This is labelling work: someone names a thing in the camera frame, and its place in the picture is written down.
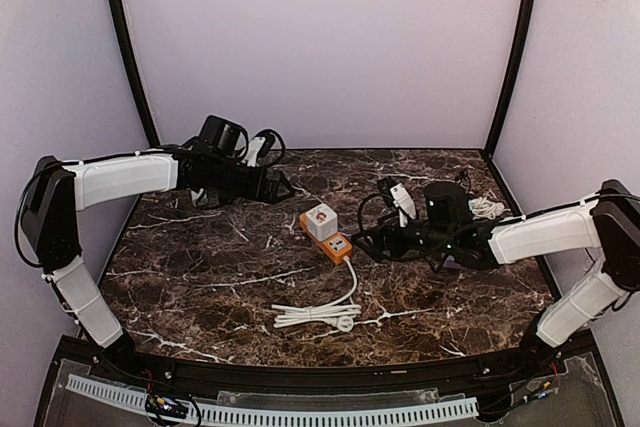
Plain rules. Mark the black front rail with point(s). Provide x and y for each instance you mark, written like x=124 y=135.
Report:
x=475 y=375

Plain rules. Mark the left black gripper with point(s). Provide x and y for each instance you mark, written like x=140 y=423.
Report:
x=263 y=184

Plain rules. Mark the white slotted cable duct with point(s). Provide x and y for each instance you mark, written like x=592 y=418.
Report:
x=408 y=408

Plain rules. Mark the left black frame post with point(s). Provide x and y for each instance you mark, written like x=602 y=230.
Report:
x=132 y=72

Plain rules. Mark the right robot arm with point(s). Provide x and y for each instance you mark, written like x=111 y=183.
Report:
x=607 y=219

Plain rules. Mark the purple power strip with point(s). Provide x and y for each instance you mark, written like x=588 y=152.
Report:
x=451 y=263

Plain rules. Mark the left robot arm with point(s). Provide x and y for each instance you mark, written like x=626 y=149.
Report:
x=58 y=190

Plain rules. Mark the white cube adapter with sticker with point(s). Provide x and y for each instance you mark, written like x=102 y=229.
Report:
x=321 y=222

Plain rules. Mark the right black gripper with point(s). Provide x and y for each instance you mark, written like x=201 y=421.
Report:
x=388 y=240

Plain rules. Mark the orange power strip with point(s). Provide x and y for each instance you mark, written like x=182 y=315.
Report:
x=336 y=248

